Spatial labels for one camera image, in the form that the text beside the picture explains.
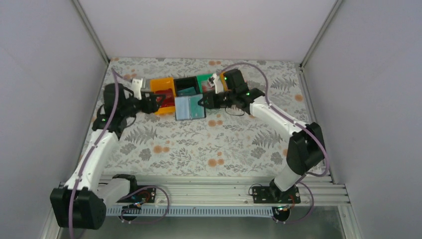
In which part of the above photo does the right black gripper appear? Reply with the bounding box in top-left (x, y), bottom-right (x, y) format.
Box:
top-left (198, 90), bottom-right (235, 110)

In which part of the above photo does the teal card with chip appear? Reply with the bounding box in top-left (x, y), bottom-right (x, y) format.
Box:
top-left (190, 95), bottom-right (206, 120)

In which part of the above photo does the black leather card holder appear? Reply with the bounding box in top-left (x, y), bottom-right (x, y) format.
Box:
top-left (175, 94), bottom-right (206, 120)

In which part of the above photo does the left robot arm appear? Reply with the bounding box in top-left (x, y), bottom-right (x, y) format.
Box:
top-left (50, 83), bottom-right (165, 230)

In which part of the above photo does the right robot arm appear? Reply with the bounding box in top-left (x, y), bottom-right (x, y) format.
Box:
top-left (198, 69), bottom-right (328, 204)

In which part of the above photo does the red VIP cards stack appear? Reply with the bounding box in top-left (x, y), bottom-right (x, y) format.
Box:
top-left (156, 89), bottom-right (175, 108)

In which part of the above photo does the white red-circle cards stack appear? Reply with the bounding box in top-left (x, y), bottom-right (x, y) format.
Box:
top-left (201, 81), bottom-right (214, 93)

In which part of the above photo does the teal cards stack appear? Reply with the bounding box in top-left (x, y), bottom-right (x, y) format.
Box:
top-left (178, 87), bottom-right (197, 97)

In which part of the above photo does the near orange bin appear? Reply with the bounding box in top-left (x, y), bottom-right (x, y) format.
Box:
top-left (150, 77), bottom-right (176, 115)

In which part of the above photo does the orange bin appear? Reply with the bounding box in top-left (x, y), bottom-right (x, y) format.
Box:
top-left (218, 77), bottom-right (229, 92)
top-left (150, 77), bottom-right (176, 115)

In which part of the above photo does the green bin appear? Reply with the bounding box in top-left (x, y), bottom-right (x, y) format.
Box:
top-left (197, 74), bottom-right (214, 93)

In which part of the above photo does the far orange bin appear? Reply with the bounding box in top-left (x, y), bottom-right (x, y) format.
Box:
top-left (218, 77), bottom-right (229, 92)

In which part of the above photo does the black bin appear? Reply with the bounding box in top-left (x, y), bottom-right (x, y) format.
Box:
top-left (174, 76), bottom-right (200, 97)

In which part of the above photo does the floral table mat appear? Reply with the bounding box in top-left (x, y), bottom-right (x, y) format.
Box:
top-left (103, 57), bottom-right (310, 177)

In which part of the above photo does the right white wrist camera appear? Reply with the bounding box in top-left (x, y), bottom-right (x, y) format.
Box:
top-left (208, 73), bottom-right (224, 94)

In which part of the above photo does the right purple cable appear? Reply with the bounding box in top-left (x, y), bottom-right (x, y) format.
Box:
top-left (219, 62), bottom-right (331, 226)

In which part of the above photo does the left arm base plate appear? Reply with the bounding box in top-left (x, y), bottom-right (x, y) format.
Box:
top-left (117, 185), bottom-right (157, 204)

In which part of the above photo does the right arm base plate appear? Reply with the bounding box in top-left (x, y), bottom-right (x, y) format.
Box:
top-left (251, 186), bottom-right (301, 204)

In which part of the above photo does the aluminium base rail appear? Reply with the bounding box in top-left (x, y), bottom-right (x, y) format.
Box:
top-left (136, 175), bottom-right (350, 206)

